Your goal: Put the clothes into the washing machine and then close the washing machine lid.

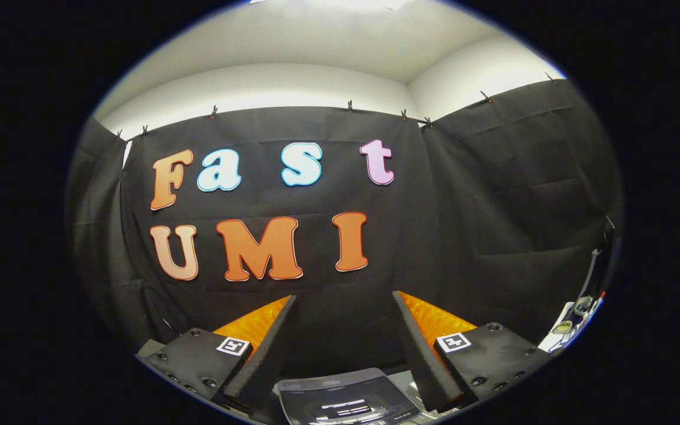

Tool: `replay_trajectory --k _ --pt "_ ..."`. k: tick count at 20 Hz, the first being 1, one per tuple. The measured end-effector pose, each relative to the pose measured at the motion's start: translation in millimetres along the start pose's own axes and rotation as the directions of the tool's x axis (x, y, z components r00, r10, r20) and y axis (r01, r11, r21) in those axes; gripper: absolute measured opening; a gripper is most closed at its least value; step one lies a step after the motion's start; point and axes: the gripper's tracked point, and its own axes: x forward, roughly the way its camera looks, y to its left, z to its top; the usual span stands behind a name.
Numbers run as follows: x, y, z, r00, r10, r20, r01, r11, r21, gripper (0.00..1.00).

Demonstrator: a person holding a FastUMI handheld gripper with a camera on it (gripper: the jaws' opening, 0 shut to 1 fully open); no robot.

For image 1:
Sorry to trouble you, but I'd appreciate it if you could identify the white device with cable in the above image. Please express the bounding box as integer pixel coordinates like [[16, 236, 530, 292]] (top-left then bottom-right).
[[573, 215, 617, 321]]

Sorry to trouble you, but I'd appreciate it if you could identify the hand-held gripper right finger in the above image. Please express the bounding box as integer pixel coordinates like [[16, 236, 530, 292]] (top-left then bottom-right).
[[391, 290, 554, 414]]

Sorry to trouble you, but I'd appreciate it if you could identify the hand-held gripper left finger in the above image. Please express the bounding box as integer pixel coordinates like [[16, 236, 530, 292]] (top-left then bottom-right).
[[137, 295, 298, 414]]

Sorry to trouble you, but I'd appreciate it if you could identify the black backdrop cloth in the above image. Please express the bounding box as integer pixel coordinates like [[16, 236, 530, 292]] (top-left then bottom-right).
[[66, 79, 624, 362]]

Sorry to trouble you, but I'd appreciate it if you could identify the grey toy washing machine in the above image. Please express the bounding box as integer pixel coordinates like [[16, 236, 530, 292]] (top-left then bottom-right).
[[275, 367, 436, 425]]

